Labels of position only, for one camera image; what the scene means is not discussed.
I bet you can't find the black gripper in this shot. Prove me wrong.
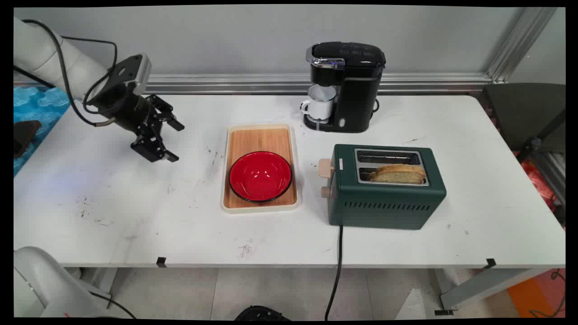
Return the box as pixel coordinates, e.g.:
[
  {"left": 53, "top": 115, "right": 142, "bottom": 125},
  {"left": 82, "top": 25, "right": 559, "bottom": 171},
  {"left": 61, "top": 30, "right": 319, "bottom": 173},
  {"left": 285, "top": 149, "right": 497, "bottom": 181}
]
[{"left": 96, "top": 85, "right": 185, "bottom": 163}]

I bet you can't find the beige toaster lever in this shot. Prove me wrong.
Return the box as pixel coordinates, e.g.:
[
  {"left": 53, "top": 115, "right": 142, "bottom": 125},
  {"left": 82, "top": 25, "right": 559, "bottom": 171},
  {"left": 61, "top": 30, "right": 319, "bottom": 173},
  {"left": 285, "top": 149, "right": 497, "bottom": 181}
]
[{"left": 318, "top": 158, "right": 336, "bottom": 179}]

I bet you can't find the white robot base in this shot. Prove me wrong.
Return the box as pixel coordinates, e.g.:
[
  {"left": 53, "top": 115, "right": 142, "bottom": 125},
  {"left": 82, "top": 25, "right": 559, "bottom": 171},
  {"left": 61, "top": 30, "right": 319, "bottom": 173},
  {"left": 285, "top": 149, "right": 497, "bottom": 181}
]
[{"left": 14, "top": 246, "right": 113, "bottom": 318}]

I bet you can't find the grey table leg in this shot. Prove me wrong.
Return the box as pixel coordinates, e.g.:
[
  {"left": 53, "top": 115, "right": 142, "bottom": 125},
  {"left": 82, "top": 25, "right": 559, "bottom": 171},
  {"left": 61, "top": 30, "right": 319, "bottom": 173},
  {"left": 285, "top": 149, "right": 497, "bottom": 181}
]
[{"left": 439, "top": 268, "right": 550, "bottom": 313}]

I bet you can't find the thin black base cable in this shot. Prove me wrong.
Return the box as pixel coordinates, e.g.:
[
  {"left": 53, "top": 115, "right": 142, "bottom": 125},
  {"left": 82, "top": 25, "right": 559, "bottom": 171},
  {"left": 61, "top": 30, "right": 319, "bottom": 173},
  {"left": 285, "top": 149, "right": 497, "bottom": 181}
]
[{"left": 88, "top": 291, "right": 137, "bottom": 319}]

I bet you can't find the black coffee machine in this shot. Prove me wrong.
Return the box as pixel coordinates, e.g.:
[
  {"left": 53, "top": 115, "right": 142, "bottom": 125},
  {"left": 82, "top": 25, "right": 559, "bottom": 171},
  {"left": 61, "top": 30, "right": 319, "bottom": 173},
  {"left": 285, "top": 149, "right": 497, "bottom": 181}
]
[{"left": 302, "top": 42, "right": 387, "bottom": 134}]

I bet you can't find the red bowl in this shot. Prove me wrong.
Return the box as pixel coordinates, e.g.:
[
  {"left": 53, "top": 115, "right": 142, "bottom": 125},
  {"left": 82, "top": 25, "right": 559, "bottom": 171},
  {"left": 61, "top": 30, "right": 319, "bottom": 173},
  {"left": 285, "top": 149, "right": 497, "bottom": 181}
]
[{"left": 228, "top": 151, "right": 294, "bottom": 204}]

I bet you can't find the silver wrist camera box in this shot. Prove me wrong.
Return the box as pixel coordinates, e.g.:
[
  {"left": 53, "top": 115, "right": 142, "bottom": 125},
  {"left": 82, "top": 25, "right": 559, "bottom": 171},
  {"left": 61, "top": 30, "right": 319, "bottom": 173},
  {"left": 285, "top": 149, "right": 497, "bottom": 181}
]
[{"left": 108, "top": 54, "right": 153, "bottom": 96}]

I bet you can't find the wooden tray with white rim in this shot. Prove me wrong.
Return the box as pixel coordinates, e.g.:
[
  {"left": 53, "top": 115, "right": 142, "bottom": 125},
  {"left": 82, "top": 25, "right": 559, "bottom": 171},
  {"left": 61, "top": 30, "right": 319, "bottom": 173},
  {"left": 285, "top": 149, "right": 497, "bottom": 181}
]
[{"left": 220, "top": 123, "right": 301, "bottom": 214}]

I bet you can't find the black round floor object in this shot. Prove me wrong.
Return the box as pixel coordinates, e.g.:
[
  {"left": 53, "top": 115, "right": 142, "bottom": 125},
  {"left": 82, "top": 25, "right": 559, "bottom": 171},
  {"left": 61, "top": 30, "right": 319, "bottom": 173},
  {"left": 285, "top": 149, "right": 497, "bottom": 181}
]
[{"left": 234, "top": 305, "right": 290, "bottom": 321}]

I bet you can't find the slanted aluminium post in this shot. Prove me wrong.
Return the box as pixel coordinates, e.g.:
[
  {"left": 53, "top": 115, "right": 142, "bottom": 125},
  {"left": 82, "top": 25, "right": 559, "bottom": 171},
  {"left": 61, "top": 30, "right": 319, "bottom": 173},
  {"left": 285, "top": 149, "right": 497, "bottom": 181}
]
[{"left": 485, "top": 7, "right": 559, "bottom": 84}]

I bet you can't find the green two-slot toaster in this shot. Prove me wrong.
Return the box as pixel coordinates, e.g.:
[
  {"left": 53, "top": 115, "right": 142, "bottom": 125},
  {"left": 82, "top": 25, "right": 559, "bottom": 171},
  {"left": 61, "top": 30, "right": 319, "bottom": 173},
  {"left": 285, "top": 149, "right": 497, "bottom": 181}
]
[{"left": 328, "top": 144, "right": 447, "bottom": 231}]

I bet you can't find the white enamel mug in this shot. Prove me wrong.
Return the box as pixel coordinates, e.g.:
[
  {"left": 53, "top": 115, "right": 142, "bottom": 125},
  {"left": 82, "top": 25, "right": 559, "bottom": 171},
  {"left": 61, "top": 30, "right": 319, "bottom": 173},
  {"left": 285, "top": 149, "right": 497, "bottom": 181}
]
[{"left": 300, "top": 84, "right": 337, "bottom": 122}]

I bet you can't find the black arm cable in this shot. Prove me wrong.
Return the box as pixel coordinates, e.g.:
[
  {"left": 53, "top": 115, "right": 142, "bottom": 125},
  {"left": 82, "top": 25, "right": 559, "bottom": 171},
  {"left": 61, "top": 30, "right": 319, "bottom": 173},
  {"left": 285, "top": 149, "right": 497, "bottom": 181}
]
[
  {"left": 21, "top": 19, "right": 116, "bottom": 127},
  {"left": 60, "top": 35, "right": 119, "bottom": 113}
]

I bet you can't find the red plastic bag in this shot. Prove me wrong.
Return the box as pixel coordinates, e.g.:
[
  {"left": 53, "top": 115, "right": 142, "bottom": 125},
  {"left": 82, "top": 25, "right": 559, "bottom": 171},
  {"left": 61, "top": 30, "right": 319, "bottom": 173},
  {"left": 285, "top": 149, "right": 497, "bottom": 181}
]
[{"left": 521, "top": 159, "right": 559, "bottom": 211}]

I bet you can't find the black toaster power cable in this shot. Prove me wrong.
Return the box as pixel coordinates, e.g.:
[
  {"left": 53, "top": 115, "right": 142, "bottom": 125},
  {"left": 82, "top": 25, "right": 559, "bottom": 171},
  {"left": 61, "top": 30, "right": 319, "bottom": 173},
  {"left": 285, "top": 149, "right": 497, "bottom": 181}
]
[{"left": 324, "top": 224, "right": 344, "bottom": 321}]

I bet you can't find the blue bubble wrap sheet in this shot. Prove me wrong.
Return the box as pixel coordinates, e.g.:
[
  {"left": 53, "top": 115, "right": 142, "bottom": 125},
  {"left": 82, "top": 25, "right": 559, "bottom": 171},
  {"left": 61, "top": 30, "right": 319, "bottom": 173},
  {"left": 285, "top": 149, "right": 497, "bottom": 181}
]
[{"left": 14, "top": 86, "right": 71, "bottom": 177}]

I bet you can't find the dark brown object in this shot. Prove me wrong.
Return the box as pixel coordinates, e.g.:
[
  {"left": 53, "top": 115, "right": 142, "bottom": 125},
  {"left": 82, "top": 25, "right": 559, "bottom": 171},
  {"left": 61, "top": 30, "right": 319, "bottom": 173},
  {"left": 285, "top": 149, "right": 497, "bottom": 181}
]
[{"left": 14, "top": 120, "right": 42, "bottom": 158}]

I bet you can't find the horizontal aluminium rail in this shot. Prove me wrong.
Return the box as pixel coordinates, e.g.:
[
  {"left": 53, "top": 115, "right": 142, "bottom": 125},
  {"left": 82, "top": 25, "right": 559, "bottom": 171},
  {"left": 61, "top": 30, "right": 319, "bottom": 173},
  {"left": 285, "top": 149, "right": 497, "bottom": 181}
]
[{"left": 14, "top": 72, "right": 494, "bottom": 96}]

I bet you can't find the toasted bread slice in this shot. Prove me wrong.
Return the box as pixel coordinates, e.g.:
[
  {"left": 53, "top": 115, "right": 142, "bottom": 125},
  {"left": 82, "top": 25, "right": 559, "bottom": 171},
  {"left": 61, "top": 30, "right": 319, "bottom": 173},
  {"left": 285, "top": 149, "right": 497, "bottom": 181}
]
[{"left": 369, "top": 163, "right": 428, "bottom": 185}]

